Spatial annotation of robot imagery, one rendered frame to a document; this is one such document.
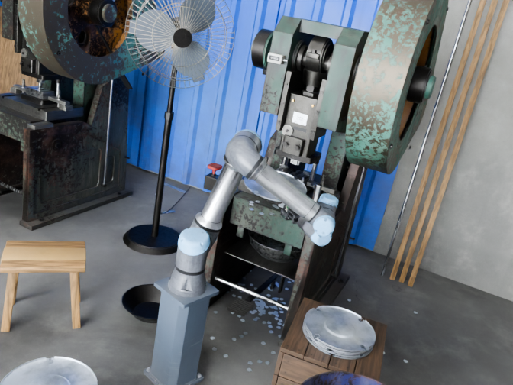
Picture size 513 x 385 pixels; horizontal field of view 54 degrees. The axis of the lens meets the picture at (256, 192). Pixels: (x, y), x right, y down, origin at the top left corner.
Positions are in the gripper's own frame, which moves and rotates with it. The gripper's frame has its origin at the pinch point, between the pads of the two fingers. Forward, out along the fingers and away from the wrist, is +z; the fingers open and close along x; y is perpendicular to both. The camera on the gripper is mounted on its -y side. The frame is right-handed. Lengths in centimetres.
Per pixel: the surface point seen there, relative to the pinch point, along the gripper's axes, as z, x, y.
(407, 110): 14, -40, -67
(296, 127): 26.0, -23.7, -13.6
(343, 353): -60, 35, -2
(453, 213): 36, 33, -160
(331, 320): -43, 35, -7
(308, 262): -11.1, 27.9, -12.8
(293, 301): -11, 50, -11
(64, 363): -35, 43, 94
